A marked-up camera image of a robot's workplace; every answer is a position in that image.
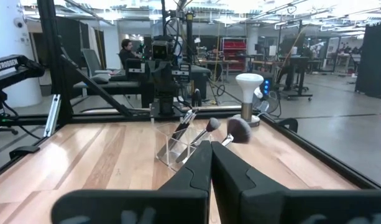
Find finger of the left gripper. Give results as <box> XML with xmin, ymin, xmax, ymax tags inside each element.
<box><xmin>154</xmin><ymin>74</ymin><xmax>165</xmax><ymax>97</ymax></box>
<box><xmin>164</xmin><ymin>74</ymin><xmax>175</xmax><ymax>97</ymax></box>

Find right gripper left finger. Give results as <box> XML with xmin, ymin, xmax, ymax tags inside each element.
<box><xmin>158</xmin><ymin>140</ymin><xmax>214</xmax><ymax>224</ymax></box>

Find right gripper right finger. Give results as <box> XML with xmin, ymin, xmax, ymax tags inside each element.
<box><xmin>211</xmin><ymin>141</ymin><xmax>291</xmax><ymax>224</ymax></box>

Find thin black makeup brush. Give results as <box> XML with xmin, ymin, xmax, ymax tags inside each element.
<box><xmin>156</xmin><ymin>124</ymin><xmax>191</xmax><ymax>158</ymax></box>
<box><xmin>177</xmin><ymin>108</ymin><xmax>198</xmax><ymax>138</ymax></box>

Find thin black eyeshadow brush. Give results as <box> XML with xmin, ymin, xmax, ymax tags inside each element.
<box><xmin>174</xmin><ymin>109</ymin><xmax>194</xmax><ymax>141</ymax></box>

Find flat-head makeup brush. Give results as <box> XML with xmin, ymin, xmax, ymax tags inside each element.
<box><xmin>175</xmin><ymin>117</ymin><xmax>222</xmax><ymax>164</ymax></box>

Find large fan makeup brush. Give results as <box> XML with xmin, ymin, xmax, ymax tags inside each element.
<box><xmin>221</xmin><ymin>116</ymin><xmax>252</xmax><ymax>147</ymax></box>

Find person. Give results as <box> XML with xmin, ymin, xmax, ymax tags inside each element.
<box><xmin>207</xmin><ymin>45</ymin><xmax>224</xmax><ymax>62</ymax></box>
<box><xmin>117</xmin><ymin>38</ymin><xmax>142</xmax><ymax>70</ymax></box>

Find black bench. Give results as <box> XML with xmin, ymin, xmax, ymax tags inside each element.
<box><xmin>72</xmin><ymin>73</ymin><xmax>155</xmax><ymax>108</ymax></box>

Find clear acrylic organizer box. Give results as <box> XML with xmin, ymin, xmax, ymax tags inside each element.
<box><xmin>151</xmin><ymin>119</ymin><xmax>216</xmax><ymax>174</ymax></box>

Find grey office chair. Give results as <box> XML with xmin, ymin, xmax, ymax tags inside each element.
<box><xmin>81</xmin><ymin>48</ymin><xmax>112</xmax><ymax>85</ymax></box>

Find red shelving unit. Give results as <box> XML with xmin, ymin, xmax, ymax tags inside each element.
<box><xmin>220</xmin><ymin>37</ymin><xmax>247</xmax><ymax>73</ymax></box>

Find white mushroom table lamp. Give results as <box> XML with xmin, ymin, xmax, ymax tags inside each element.
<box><xmin>233</xmin><ymin>73</ymin><xmax>265</xmax><ymax>128</ymax></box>

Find black device blue lights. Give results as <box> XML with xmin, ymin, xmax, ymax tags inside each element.
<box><xmin>259</xmin><ymin>75</ymin><xmax>273</xmax><ymax>98</ymax></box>

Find silver aluminium bar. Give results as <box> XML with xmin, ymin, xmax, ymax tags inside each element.
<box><xmin>43</xmin><ymin>93</ymin><xmax>62</xmax><ymax>139</ymax></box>

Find black standing desk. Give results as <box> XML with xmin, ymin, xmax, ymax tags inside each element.
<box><xmin>276</xmin><ymin>55</ymin><xmax>322</xmax><ymax>102</ymax></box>

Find black partition panel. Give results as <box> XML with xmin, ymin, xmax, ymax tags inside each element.
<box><xmin>354</xmin><ymin>23</ymin><xmax>381</xmax><ymax>99</ymax></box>

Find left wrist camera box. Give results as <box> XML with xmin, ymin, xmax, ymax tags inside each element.
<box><xmin>150</xmin><ymin>39</ymin><xmax>172</xmax><ymax>62</ymax></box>

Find black frame handle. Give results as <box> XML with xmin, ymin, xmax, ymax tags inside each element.
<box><xmin>276</xmin><ymin>117</ymin><xmax>299</xmax><ymax>134</ymax></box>

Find black aluminium table frame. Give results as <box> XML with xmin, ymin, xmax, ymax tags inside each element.
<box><xmin>0</xmin><ymin>0</ymin><xmax>381</xmax><ymax>190</ymax></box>

